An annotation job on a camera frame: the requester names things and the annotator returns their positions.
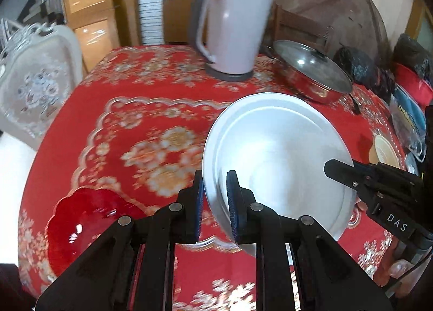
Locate pale pink electric kettle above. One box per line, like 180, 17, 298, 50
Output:
188, 0, 274, 83

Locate wooden folding rack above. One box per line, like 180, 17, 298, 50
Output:
269, 5, 334, 58

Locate round wooden tabletop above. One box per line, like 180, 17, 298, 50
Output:
271, 0, 388, 71

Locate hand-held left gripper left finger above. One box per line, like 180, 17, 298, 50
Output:
35, 169, 205, 311

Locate red bag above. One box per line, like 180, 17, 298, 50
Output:
392, 62, 433, 105

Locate person's right hand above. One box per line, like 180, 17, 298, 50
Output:
374, 257, 423, 298

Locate blue packet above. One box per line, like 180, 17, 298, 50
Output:
394, 86, 427, 136

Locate red floral tablecloth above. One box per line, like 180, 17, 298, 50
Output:
17, 44, 410, 311

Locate black plastic bag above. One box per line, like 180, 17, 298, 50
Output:
333, 46, 378, 88
394, 34, 433, 78

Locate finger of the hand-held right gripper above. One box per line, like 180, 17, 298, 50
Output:
324, 159, 381, 198

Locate white ornate chair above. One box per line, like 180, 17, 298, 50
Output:
0, 20, 85, 152

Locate cream plate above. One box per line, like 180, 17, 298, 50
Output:
369, 134, 400, 166

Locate stainless steel pot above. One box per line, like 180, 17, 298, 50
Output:
282, 64, 352, 105

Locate red scalloped plate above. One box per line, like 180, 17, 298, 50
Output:
45, 186, 153, 276

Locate large white plate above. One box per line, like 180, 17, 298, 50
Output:
202, 92, 356, 257

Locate glass pot lid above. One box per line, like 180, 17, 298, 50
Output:
272, 40, 354, 93

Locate clear plastic bag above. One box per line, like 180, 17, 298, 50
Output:
389, 94, 427, 164

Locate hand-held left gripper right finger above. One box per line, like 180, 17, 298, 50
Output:
226, 170, 393, 311

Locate brown cardboard sheet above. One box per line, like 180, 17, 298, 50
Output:
162, 0, 193, 44

